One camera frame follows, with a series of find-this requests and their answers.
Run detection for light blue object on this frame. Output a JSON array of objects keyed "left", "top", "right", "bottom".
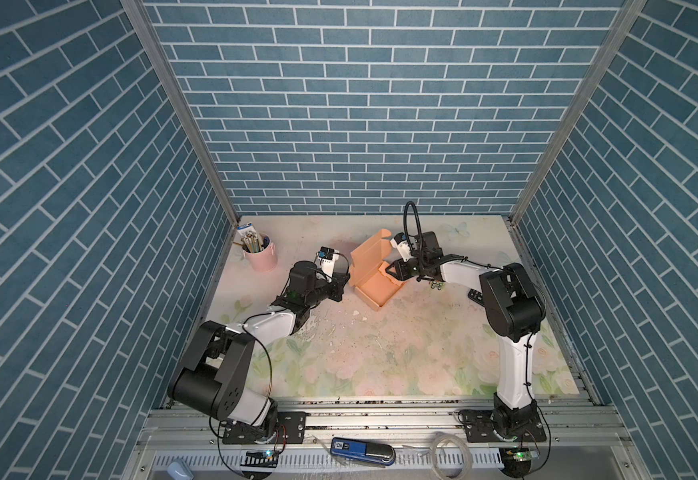
[{"left": 166, "top": 458, "right": 194, "bottom": 480}]

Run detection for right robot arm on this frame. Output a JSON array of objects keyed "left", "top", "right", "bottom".
[{"left": 386, "top": 232, "right": 546, "bottom": 427}]

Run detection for black Dexin desk calculator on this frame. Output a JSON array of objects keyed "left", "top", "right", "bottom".
[{"left": 467, "top": 289, "right": 484, "bottom": 306}]

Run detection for left controller board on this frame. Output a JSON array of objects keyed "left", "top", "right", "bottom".
[{"left": 240, "top": 450, "right": 280, "bottom": 480}]

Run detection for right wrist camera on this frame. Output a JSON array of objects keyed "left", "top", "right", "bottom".
[{"left": 390, "top": 232, "right": 413, "bottom": 262}]

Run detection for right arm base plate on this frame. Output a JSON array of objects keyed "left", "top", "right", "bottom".
[{"left": 455, "top": 406, "right": 547, "bottom": 443}]

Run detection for right controller board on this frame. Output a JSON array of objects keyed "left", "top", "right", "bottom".
[{"left": 499, "top": 448, "right": 534, "bottom": 479}]

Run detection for pens in cup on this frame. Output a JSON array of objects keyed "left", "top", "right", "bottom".
[{"left": 236, "top": 223, "right": 266, "bottom": 254}]

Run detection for pink pen holder cup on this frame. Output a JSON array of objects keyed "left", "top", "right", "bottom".
[{"left": 243, "top": 236, "right": 278, "bottom": 273}]

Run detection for controller board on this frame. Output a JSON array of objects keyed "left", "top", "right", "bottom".
[
  {"left": 240, "top": 450, "right": 280, "bottom": 480},
  {"left": 499, "top": 448, "right": 534, "bottom": 479}
]

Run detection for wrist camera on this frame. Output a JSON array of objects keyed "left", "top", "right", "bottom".
[
  {"left": 390, "top": 232, "right": 413, "bottom": 262},
  {"left": 317, "top": 246, "right": 341, "bottom": 278}
]

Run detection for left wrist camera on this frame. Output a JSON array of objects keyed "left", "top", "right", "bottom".
[{"left": 317, "top": 246, "right": 341, "bottom": 278}]

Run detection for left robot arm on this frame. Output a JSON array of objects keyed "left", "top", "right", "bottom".
[{"left": 167, "top": 260, "right": 350, "bottom": 432}]

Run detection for coiled white cable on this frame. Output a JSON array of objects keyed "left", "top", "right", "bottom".
[{"left": 429, "top": 431, "right": 473, "bottom": 480}]

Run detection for blue handheld device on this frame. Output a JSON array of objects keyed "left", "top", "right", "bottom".
[{"left": 329, "top": 437, "right": 396, "bottom": 467}]

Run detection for pink paper box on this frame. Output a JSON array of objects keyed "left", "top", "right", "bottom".
[{"left": 349, "top": 229, "right": 403, "bottom": 311}]

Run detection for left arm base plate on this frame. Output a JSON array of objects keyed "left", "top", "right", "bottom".
[{"left": 221, "top": 410, "right": 307, "bottom": 446}]

